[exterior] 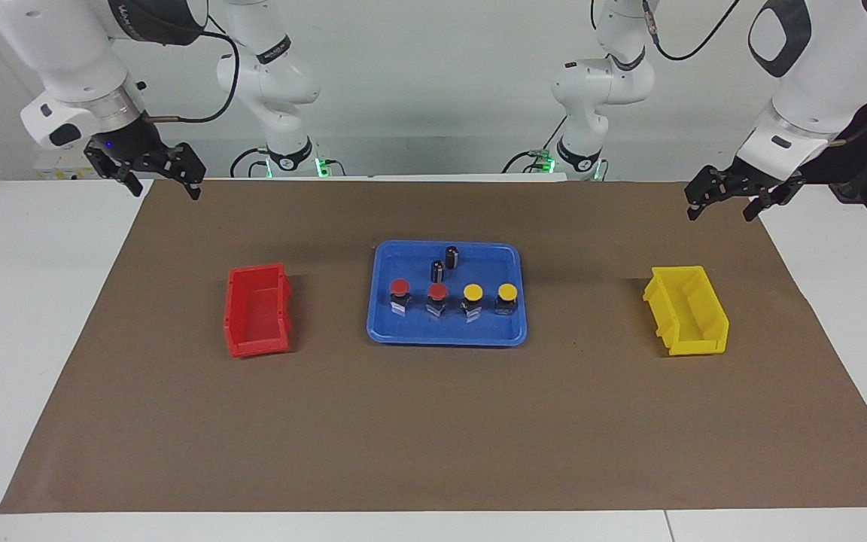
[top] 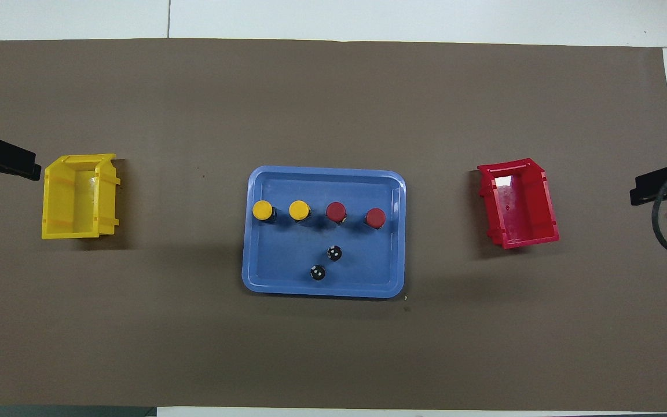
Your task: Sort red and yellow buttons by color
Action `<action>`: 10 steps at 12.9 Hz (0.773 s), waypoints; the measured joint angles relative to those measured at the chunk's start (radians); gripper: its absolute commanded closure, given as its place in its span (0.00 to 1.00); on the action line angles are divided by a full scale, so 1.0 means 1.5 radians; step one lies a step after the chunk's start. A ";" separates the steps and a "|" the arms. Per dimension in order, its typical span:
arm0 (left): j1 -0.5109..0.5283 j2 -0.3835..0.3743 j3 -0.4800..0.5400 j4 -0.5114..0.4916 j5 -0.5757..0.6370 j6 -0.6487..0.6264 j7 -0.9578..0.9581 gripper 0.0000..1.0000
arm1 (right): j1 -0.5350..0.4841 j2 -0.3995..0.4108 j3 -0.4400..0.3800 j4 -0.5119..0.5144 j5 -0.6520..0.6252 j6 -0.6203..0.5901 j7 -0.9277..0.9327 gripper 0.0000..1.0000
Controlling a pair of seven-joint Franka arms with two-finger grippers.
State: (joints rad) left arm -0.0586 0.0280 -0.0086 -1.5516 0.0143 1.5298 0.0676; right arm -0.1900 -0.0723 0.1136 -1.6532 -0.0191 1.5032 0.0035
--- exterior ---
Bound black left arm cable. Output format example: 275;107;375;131
592;0;741;62

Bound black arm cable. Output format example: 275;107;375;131
149;15;241;123
592;0;741;62

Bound red plastic bin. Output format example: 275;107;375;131
224;263;293;358

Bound blue plastic tray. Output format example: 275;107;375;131
367;240;528;347

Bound brown paper mat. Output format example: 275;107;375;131
0;178;867;515

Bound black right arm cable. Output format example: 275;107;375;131
149;15;241;123

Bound black base cable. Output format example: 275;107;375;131
501;117;570;175
229;146;270;179

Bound yellow plastic bin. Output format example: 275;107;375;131
643;265;729;357

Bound white box yellow label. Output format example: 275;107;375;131
33;151;96;181

